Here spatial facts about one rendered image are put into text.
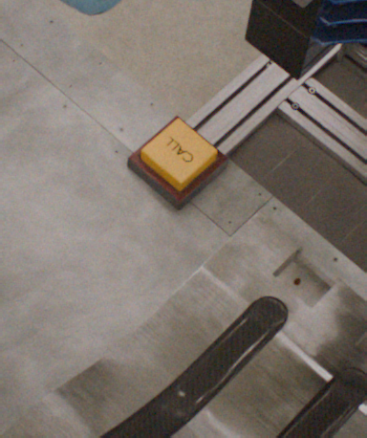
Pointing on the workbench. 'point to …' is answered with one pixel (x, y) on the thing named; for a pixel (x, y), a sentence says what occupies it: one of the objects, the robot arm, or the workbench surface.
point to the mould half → (152, 344)
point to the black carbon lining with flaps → (159, 419)
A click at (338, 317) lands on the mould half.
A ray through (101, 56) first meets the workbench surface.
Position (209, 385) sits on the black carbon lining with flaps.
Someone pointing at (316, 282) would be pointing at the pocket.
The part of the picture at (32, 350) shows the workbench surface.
